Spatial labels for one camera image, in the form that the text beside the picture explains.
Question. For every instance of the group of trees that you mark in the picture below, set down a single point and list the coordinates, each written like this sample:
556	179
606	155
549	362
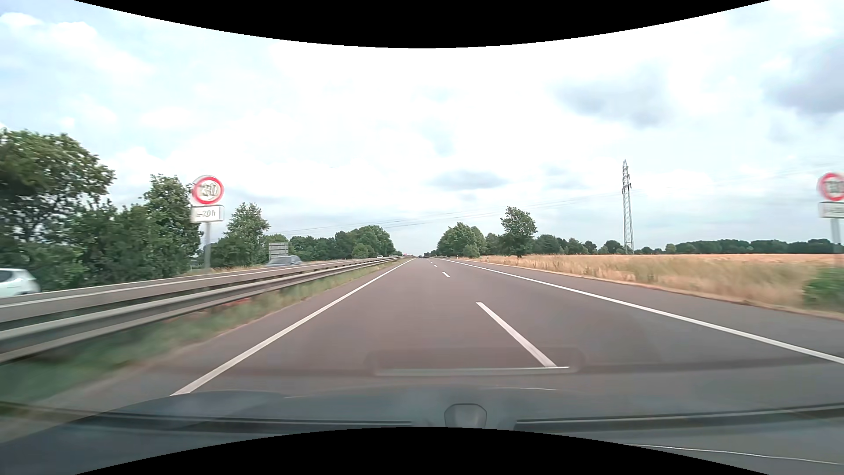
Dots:
475	239

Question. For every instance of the grey asphalt road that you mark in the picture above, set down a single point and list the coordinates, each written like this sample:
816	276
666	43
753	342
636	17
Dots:
422	316

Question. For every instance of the dark car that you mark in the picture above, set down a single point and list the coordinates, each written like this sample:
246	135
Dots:
285	260

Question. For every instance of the road markings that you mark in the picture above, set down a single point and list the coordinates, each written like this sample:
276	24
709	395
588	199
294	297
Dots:
521	340

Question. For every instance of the rectangular road sign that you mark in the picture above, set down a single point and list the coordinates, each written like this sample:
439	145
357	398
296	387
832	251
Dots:
278	249

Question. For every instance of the car's own bonnet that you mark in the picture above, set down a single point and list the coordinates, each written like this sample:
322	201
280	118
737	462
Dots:
369	406

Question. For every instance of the steel lattice pylon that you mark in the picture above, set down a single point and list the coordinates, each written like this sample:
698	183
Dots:
627	211

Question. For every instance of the round speed limit sign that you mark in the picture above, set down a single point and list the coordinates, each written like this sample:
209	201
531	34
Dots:
207	198
833	198

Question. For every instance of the golden grain field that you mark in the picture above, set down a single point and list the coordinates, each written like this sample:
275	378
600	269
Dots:
692	270

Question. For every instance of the row of trees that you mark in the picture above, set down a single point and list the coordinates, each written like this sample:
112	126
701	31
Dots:
725	247
59	218

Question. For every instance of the grass median strip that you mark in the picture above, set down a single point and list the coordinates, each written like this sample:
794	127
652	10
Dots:
132	346

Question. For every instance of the green bush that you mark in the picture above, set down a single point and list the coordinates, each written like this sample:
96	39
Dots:
825	290

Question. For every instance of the white car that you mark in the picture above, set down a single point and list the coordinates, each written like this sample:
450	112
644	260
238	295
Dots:
13	282

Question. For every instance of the grey metal guard rail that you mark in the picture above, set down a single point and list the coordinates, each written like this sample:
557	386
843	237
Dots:
132	307

